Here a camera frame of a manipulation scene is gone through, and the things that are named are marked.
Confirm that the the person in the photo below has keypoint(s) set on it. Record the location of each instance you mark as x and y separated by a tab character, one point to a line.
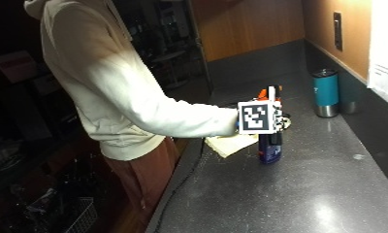
94	74

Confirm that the teal steel tumbler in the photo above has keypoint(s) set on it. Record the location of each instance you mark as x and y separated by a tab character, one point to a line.
325	92

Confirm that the black wall outlet plate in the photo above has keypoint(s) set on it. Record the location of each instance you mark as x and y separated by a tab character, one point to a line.
337	30

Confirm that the yellow cloth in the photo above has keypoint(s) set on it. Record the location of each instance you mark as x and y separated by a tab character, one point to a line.
230	144

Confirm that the reddish sign board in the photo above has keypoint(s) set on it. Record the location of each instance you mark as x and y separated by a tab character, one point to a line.
13	66

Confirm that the white cube with black markers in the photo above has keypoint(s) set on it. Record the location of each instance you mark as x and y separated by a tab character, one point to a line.
256	117

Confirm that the white paper sheet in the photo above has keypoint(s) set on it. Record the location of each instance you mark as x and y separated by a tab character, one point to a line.
385	48

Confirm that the dark blue spray bottle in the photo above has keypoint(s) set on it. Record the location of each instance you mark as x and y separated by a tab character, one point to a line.
269	151

